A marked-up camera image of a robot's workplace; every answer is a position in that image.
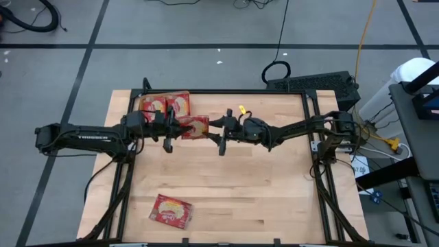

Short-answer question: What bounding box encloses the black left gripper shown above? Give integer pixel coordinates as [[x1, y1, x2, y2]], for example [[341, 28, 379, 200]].
[[147, 106, 193, 154]]

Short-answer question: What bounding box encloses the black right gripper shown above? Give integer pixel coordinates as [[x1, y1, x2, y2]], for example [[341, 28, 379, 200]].
[[206, 108, 246, 156]]

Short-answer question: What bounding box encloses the black perforated computer case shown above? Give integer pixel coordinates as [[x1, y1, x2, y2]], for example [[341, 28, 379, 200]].
[[265, 70, 361, 118]]

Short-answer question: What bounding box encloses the white paper sheet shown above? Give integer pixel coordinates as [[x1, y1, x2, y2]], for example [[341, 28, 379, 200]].
[[351, 155, 370, 187]]

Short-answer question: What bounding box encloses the black desk beam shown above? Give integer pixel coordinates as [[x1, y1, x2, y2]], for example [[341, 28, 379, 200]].
[[355, 156, 421, 192]]

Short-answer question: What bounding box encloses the yellow power plug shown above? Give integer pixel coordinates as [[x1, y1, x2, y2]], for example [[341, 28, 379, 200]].
[[383, 137, 402, 155]]

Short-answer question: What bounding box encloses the grey desk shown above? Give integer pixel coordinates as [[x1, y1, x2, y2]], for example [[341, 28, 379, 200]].
[[388, 81, 439, 182]]

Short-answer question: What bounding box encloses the white round bin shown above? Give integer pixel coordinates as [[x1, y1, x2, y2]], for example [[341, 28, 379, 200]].
[[357, 57, 437, 121]]

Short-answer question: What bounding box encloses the black and blue device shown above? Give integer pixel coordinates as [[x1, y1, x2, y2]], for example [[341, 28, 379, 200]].
[[410, 91, 439, 121]]

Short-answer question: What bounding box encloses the black pole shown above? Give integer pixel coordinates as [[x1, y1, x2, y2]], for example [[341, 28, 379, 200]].
[[403, 60, 439, 94]]

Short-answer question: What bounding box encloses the black keyboard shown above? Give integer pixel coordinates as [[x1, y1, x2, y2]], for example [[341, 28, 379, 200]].
[[425, 181, 439, 224]]

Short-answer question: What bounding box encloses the black coiled cable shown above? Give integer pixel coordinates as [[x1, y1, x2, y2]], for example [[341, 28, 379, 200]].
[[261, 0, 292, 84]]

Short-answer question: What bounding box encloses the black arm base cable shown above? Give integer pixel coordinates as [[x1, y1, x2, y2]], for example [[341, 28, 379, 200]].
[[83, 158, 116, 204]]

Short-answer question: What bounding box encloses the white cable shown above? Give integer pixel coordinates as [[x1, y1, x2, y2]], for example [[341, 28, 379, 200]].
[[359, 143, 412, 162]]

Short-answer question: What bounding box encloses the black vacuum hose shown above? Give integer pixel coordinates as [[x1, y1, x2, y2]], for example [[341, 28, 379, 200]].
[[0, 0, 60, 34]]

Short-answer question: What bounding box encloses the yellow cable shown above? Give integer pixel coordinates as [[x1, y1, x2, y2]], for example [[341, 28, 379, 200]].
[[353, 0, 378, 138]]

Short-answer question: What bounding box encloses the black floor cable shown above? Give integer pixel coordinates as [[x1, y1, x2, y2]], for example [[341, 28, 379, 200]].
[[356, 181, 439, 237]]

